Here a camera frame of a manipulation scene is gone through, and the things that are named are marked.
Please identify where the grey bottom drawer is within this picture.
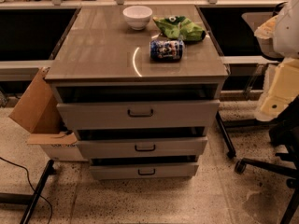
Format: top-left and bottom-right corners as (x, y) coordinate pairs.
(90, 162), (198, 180)

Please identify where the grey middle drawer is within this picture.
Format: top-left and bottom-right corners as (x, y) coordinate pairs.
(77, 137), (207, 160)

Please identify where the grey top drawer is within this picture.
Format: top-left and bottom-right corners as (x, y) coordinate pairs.
(57, 100), (220, 130)

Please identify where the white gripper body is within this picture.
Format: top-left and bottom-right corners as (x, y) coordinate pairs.
(254, 58), (299, 121)

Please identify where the black left table leg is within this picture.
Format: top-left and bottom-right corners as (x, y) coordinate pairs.
(0, 159), (57, 224)

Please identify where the blue soda can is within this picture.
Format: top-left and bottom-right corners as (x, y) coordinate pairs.
(149, 40), (185, 61)

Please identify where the brown cardboard box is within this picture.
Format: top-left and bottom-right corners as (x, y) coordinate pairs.
(9, 68), (85, 161)

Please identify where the black office chair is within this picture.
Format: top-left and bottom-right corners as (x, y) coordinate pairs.
(235, 97), (299, 224)

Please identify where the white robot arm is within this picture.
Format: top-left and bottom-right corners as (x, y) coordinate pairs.
(254, 0), (299, 121)

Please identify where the dark side table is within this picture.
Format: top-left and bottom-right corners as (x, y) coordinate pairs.
(241, 12), (282, 60)

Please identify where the white ceramic bowl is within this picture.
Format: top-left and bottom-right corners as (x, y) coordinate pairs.
(122, 6), (152, 30)

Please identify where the black table leg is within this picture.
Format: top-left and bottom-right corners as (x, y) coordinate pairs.
(216, 113), (236, 159)
(0, 159), (57, 224)

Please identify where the green chip bag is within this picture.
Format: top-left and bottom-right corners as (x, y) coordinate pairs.
(152, 16), (206, 42)

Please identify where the grey drawer cabinet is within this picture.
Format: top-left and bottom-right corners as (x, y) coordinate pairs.
(44, 4), (230, 105)

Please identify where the grey drawer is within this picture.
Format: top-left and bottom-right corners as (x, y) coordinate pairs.
(77, 137), (207, 160)
(57, 100), (220, 130)
(90, 162), (198, 180)

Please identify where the black floor cable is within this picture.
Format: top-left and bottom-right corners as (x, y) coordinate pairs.
(0, 156), (54, 224)

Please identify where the black right table leg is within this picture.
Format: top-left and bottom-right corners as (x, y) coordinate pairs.
(216, 113), (236, 159)

